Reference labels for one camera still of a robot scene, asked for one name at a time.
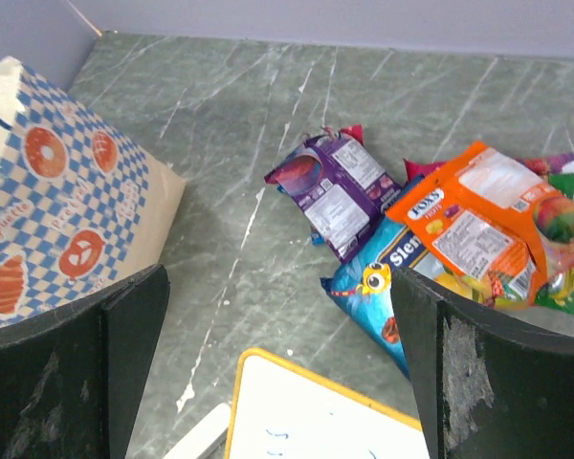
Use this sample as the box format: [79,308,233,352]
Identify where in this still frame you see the yellow framed whiteboard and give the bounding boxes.
[225,348,430,459]

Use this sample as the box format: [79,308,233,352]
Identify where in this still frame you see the orange snack packet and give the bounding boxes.
[386,141,574,308]

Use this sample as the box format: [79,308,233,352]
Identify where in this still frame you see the checkered paper bag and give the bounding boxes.
[0,56,186,328]

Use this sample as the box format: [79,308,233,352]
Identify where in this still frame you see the red snack packet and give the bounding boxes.
[320,124,364,146]

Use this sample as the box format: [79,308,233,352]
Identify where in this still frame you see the pink snack bag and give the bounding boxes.
[353,153,574,192]

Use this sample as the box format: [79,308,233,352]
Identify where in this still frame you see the blue snack bag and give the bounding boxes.
[320,174,455,382]

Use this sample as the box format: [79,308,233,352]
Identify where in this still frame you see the white eraser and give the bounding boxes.
[164,403,232,459]

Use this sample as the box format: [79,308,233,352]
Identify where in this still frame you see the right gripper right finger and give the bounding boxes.
[391,268,574,458]

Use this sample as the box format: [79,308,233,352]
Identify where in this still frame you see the purple snack bag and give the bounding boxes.
[264,134,402,263]

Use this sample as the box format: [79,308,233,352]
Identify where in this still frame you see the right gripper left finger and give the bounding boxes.
[0,265,170,458]

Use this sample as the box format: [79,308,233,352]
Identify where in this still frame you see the green yellow candy bag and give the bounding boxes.
[534,173,574,315]

